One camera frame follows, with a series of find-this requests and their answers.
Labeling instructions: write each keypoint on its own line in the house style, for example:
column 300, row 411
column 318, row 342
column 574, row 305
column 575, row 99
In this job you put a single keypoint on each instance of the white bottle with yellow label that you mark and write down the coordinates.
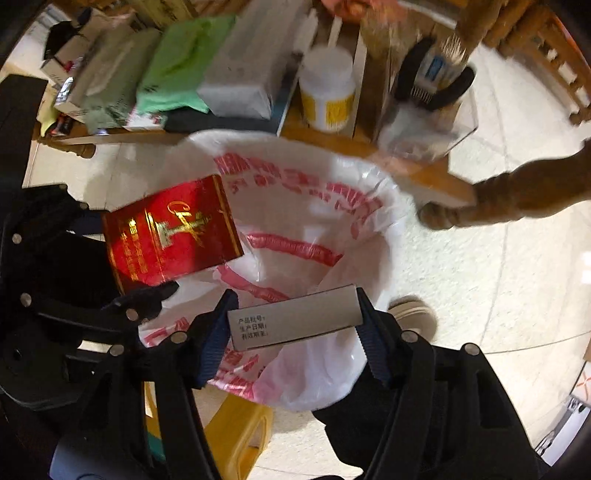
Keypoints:
column 328, row 92

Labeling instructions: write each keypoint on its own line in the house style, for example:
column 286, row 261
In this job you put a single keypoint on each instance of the person's beige shoe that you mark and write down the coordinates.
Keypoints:
column 414, row 314

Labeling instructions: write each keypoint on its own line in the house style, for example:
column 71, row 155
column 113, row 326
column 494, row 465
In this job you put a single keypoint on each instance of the clear plastic container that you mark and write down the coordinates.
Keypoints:
column 415, row 134

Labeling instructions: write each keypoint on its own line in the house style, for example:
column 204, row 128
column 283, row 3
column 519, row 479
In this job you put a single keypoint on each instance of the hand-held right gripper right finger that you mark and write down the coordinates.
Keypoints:
column 374, row 353

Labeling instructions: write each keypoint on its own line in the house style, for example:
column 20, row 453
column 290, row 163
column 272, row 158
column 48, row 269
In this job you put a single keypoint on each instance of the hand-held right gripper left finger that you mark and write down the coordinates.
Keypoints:
column 213, row 344

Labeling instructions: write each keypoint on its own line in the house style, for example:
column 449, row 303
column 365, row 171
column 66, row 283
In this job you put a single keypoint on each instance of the small grey cardboard box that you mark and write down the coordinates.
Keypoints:
column 295, row 318

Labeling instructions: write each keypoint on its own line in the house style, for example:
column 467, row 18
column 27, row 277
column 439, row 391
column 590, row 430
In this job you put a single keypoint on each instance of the wooden slatted chair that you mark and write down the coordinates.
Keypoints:
column 554, row 50

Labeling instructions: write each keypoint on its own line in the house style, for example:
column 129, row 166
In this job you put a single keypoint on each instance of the small silver box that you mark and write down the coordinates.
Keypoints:
column 65, row 98

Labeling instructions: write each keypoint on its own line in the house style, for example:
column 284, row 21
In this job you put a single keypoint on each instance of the red gold-printed box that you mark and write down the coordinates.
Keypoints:
column 171, row 235

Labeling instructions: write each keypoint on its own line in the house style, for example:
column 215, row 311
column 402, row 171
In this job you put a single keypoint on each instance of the wooden side table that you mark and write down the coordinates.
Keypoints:
column 508, row 194

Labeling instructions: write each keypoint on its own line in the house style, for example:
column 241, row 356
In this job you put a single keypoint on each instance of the grey-green tissue pack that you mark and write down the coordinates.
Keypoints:
column 111, row 83

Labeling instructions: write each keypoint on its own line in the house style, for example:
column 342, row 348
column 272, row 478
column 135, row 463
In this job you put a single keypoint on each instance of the dark flat item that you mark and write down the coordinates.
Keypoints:
column 203, row 122

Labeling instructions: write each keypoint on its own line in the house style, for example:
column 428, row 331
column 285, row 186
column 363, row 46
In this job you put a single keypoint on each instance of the white orange-lined box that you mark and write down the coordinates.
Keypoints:
column 581, row 390

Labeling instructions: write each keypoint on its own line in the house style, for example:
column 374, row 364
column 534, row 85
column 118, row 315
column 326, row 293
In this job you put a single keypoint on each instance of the white red-printed bin bag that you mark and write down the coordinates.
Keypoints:
column 300, row 207

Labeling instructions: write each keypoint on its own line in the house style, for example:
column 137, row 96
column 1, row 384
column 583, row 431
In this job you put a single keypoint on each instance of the yellow plastic stool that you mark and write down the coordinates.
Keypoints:
column 235, row 429

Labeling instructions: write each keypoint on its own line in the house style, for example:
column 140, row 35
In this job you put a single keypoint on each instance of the white cardboard carton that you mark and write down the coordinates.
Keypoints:
column 76, row 48

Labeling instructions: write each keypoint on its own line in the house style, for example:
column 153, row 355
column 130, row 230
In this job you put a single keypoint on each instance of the brown cardboard box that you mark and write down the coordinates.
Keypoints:
column 373, row 83

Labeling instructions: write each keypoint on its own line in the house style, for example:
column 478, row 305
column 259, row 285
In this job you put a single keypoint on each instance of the large grey box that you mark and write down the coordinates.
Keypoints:
column 244, row 69

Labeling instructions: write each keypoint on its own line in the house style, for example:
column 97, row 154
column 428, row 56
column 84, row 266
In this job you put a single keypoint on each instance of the green cloth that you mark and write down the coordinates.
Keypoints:
column 184, row 64

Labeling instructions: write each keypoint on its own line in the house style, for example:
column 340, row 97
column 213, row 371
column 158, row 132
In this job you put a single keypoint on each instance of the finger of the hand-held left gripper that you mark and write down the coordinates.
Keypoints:
column 138, row 304
column 64, row 205

